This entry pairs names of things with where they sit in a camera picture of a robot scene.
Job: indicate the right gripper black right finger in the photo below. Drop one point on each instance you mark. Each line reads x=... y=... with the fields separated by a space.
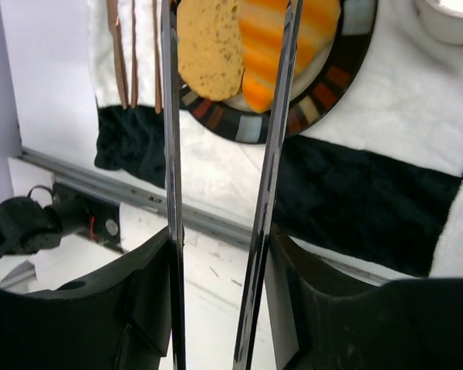
x=322 y=318

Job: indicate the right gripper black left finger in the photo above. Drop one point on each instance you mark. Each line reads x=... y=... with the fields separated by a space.
x=116 y=317

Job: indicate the steel tongs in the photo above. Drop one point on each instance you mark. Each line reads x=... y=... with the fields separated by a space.
x=259 y=246

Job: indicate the brown bread slice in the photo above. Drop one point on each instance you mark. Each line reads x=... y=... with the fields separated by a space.
x=210 y=48

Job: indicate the orange striped croissant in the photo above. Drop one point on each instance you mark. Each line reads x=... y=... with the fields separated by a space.
x=261 y=24

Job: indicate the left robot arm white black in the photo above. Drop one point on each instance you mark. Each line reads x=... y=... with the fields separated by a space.
x=40 y=220

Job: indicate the black white checkered cloth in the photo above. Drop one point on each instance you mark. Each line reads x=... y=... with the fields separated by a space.
x=379 y=178

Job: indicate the dark rimmed ceramic plate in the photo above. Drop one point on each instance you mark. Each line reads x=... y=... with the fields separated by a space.
x=338 y=67

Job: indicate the copper spoon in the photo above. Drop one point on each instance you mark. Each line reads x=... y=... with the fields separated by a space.
x=134 y=77

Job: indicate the copper knife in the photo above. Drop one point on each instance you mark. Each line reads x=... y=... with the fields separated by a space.
x=118 y=56

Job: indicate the copper fork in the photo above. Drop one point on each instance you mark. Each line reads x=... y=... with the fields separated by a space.
x=157 y=63

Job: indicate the steel cup with white sleeve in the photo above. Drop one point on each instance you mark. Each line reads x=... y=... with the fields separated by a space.
x=443 y=20

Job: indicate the aluminium rail frame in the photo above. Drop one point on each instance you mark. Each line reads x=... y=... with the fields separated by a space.
x=226 y=230

